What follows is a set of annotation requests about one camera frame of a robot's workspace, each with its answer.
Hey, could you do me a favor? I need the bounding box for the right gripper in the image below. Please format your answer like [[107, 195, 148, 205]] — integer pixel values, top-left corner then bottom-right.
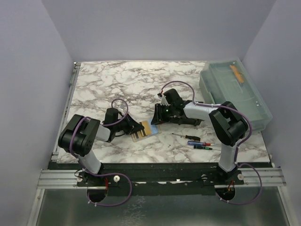
[[151, 103, 175, 125]]

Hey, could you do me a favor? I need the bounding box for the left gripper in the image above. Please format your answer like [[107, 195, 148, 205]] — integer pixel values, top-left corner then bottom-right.
[[114, 113, 144, 135]]

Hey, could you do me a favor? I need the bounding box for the gold VIP card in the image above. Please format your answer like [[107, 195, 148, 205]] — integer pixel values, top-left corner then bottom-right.
[[131, 131, 146, 142]]

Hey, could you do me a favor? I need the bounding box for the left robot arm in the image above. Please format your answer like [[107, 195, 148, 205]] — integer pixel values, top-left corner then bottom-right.
[[58, 108, 144, 186]]

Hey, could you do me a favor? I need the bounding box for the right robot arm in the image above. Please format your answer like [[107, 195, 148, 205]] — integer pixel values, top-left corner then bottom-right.
[[151, 89, 250, 185]]

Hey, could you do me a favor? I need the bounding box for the black plastic card tray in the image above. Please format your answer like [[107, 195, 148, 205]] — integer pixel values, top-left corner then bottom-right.
[[173, 116, 203, 127]]

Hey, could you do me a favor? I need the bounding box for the blue red screwdriver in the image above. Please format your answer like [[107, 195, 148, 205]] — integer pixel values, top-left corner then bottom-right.
[[187, 140, 221, 146]]

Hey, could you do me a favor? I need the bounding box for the black yellow screwdriver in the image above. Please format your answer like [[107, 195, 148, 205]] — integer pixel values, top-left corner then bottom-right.
[[172, 133, 200, 142]]

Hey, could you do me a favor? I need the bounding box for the blue green screwdriver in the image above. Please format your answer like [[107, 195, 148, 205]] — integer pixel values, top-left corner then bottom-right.
[[193, 145, 220, 151]]

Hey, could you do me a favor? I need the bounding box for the clear plastic storage box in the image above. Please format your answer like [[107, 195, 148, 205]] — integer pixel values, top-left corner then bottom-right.
[[199, 58, 272, 131]]

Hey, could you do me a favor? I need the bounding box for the orange tool in box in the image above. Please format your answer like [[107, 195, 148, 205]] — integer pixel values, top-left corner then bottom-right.
[[230, 65, 245, 85]]

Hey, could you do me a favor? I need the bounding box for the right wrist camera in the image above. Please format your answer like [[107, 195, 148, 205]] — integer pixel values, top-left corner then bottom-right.
[[158, 93, 170, 106]]

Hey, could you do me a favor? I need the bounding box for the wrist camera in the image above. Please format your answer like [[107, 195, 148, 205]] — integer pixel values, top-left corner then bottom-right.
[[119, 103, 127, 113], [158, 93, 170, 106]]

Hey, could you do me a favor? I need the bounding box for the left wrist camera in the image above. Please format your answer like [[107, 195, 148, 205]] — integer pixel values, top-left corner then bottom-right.
[[119, 103, 127, 113]]

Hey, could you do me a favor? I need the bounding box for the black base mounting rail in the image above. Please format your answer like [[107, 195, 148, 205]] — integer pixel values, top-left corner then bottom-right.
[[38, 163, 244, 196]]

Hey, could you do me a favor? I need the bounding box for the aluminium frame rail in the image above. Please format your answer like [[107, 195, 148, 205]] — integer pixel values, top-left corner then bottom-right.
[[37, 168, 286, 189]]

